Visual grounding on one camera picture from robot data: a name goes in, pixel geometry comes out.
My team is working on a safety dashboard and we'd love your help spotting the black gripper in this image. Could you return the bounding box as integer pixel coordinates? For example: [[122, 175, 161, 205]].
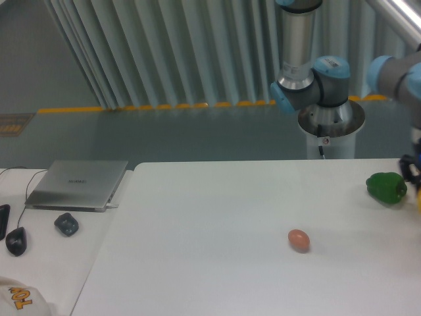
[[399, 138, 421, 188]]

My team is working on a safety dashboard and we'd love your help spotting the yellow bell pepper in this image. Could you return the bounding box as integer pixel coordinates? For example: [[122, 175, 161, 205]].
[[416, 188, 421, 214]]

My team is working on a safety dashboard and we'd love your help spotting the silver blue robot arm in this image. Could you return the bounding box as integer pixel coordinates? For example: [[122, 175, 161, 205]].
[[270, 1, 420, 189]]

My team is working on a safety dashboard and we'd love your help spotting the cream sleeved forearm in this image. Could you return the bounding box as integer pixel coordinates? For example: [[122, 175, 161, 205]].
[[1, 276, 52, 316]]

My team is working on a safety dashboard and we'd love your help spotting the green bell pepper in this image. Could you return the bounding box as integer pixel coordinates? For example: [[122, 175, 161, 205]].
[[366, 172, 407, 204]]

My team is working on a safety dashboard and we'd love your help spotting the brown egg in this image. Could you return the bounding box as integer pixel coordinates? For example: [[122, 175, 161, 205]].
[[287, 229, 310, 253]]

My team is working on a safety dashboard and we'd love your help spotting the white usb dongle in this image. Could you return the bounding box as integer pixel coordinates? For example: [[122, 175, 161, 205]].
[[105, 203, 118, 209]]

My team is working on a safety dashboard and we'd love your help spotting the silver closed laptop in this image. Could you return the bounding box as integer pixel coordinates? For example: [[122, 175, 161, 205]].
[[25, 160, 128, 212]]

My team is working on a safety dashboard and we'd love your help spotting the dark grey small tray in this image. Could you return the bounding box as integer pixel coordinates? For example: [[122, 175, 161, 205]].
[[54, 213, 79, 237]]

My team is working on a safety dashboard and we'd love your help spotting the black computer mouse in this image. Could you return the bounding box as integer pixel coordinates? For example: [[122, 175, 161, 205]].
[[5, 227, 27, 257]]

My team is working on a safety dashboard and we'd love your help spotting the black keyboard edge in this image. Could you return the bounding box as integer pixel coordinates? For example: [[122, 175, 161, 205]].
[[0, 204, 11, 240]]

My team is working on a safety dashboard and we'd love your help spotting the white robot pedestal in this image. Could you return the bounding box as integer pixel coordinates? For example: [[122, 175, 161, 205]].
[[298, 101, 365, 159]]

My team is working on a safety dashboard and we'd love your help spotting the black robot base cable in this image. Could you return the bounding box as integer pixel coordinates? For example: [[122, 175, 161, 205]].
[[316, 123, 327, 160]]

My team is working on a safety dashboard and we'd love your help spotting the black mouse cable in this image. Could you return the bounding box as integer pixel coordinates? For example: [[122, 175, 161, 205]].
[[0, 166, 49, 229]]

